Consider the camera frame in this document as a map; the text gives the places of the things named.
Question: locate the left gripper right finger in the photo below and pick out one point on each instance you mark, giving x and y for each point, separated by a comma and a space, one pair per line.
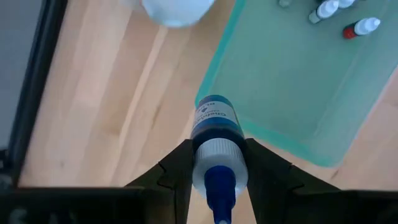
280, 193

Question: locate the blue food coloring bottle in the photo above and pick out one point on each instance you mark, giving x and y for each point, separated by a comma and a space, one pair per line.
217, 130

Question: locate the small red dropper bottle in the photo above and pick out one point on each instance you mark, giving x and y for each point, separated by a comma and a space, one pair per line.
362, 27

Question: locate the white cylindrical appliance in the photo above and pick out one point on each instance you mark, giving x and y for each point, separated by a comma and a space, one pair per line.
177, 12

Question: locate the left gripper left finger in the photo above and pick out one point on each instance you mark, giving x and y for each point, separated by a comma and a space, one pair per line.
174, 186

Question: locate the green cutting mat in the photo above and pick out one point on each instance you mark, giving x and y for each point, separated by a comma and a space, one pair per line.
295, 77

